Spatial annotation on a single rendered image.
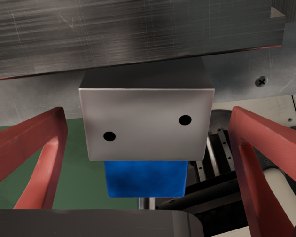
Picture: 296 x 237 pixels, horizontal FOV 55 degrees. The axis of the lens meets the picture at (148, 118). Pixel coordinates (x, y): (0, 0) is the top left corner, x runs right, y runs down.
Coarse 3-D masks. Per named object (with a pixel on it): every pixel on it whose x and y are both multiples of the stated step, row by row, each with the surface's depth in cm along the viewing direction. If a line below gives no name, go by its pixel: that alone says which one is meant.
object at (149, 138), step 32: (160, 64) 12; (192, 64) 12; (96, 96) 10; (128, 96) 10; (160, 96) 10; (192, 96) 10; (96, 128) 11; (128, 128) 11; (160, 128) 11; (192, 128) 11; (96, 160) 12; (128, 160) 12; (160, 160) 12; (192, 160) 12; (128, 192) 15; (160, 192) 15
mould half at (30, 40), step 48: (0, 0) 5; (48, 0) 5; (96, 0) 5; (144, 0) 5; (192, 0) 5; (240, 0) 5; (0, 48) 6; (48, 48) 6; (96, 48) 6; (144, 48) 6; (192, 48) 6; (240, 48) 6
